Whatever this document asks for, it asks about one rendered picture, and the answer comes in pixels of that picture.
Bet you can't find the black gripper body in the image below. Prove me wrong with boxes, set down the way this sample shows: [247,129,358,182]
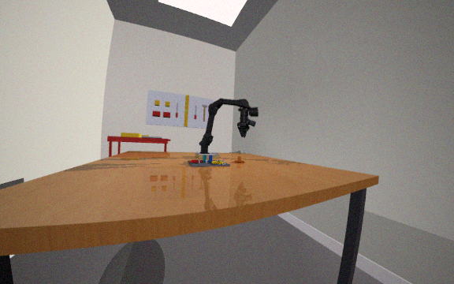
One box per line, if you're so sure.
[237,116,250,129]

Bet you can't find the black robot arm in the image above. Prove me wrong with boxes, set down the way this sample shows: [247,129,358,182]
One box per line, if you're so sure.
[199,99,259,154]

